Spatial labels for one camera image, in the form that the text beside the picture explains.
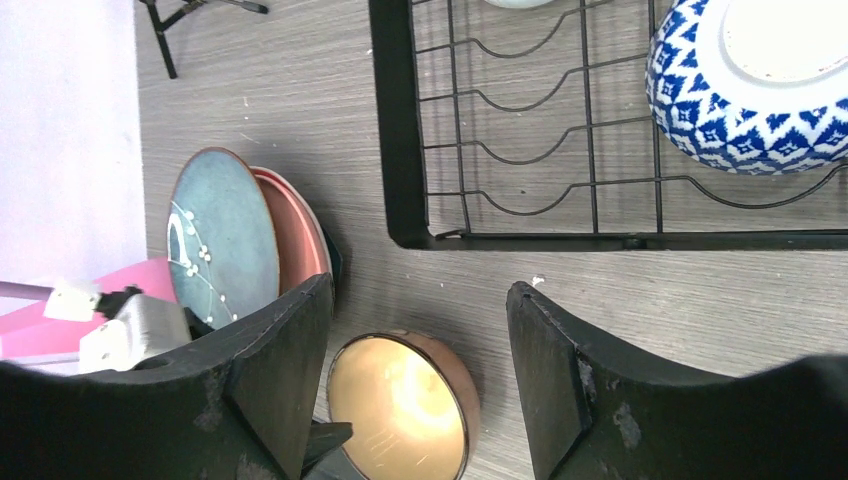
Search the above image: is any pink cream plate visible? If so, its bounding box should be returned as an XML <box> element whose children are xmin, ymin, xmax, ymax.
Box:
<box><xmin>250</xmin><ymin>166</ymin><xmax>334</xmax><ymax>293</ymax></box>

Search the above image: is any light green bowl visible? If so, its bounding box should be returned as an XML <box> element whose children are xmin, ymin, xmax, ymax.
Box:
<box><xmin>485</xmin><ymin>0</ymin><xmax>554</xmax><ymax>10</ymax></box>

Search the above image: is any blue floral plate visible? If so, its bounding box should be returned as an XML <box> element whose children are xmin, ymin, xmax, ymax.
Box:
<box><xmin>166</xmin><ymin>147</ymin><xmax>280</xmax><ymax>329</ymax></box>

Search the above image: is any green microphone on tripod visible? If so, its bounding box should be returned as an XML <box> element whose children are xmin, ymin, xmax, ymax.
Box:
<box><xmin>139</xmin><ymin>0</ymin><xmax>270</xmax><ymax>81</ymax></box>

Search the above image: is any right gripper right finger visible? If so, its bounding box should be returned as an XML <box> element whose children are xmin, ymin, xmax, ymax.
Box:
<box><xmin>506</xmin><ymin>282</ymin><xmax>847</xmax><ymax>479</ymax></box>

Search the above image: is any pink box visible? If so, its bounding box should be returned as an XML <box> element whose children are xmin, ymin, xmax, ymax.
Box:
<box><xmin>0</xmin><ymin>256</ymin><xmax>180</xmax><ymax>362</ymax></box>

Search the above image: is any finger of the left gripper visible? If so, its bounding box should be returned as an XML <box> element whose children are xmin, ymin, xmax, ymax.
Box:
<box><xmin>301</xmin><ymin>420</ymin><xmax>353</xmax><ymax>479</ymax></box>

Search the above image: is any brown speckled bowl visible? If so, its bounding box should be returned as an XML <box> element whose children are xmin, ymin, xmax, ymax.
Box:
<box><xmin>326</xmin><ymin>330</ymin><xmax>481</xmax><ymax>480</ymax></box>

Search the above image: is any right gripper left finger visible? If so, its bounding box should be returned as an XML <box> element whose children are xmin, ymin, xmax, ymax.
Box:
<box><xmin>1</xmin><ymin>274</ymin><xmax>334</xmax><ymax>479</ymax></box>

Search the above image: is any black wire dish rack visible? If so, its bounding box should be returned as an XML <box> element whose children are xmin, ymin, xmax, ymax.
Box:
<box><xmin>368</xmin><ymin>1</ymin><xmax>847</xmax><ymax>252</ymax></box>

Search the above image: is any blue white patterned bowl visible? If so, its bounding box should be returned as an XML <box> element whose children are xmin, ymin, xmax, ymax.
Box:
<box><xmin>645</xmin><ymin>0</ymin><xmax>847</xmax><ymax>175</ymax></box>

